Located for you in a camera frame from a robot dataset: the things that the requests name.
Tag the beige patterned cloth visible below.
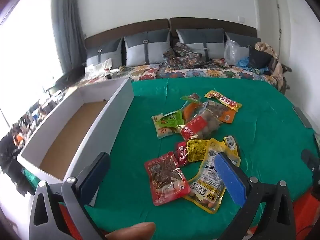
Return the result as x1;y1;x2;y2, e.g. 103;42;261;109
254;41;284;80

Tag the white plastic bag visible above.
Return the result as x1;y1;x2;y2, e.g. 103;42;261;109
85;58;113;77

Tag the dark brown chair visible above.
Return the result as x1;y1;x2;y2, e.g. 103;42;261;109
280;62;292;94

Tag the small yellow text packet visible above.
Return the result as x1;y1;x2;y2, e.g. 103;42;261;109
187;139;209;162

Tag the grey two-tone pillow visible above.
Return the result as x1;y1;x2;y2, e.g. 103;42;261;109
86;39;124;68
176;28;225;60
124;29;172;67
225;32;262;55

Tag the green patterned cloth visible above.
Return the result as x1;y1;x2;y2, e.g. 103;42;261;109
21;77;318;233

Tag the grey curtain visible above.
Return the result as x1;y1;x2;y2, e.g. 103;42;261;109
51;0;85;73

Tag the green snack packet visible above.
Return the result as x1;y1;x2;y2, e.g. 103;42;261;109
160;110;185;127

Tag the red fish snack packet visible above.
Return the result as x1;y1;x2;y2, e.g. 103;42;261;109
144;151;191;207

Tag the large yellow peanut packet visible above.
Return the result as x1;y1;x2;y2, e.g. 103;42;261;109
184;138;241;214

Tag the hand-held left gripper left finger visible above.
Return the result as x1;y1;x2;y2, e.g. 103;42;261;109
29;152;111;240

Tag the dark cloth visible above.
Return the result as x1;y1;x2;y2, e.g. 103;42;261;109
0;132;28;195

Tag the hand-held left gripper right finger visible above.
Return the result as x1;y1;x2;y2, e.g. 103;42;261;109
214;152;297;240

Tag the blue cloth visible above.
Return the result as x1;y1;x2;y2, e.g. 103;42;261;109
236;57;269;74

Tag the bright window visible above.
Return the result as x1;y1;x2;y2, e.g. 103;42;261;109
0;0;63;128

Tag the green-topped brown snack packet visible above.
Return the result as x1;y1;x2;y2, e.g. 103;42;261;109
180;93;202;104

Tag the beige rice cracker packet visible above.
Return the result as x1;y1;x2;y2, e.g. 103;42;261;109
152;114;175;140

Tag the small red snack packet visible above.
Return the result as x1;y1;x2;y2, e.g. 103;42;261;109
175;141;190;167

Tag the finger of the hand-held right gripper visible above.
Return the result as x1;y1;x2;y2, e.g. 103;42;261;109
301;149;320;180

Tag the orange chicken leg packet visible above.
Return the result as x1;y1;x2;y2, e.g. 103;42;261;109
181;101;204;123

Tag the red label meatball packet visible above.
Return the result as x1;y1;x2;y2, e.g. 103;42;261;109
176;110;223;141

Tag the yellow and red snack packet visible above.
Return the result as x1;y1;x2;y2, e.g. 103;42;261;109
204;90;243;112

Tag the white door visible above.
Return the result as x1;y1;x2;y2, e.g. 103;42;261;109
275;0;292;65

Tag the clear packet with orange edge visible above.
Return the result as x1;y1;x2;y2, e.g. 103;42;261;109
204;100;237;124

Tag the white cardboard box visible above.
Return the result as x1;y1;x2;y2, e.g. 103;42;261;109
16;78;134;207

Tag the dark floral quilt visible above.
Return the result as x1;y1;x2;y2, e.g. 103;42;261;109
160;42;203;69

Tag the clear plastic bag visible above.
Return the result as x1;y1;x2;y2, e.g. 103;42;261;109
224;39;250;67

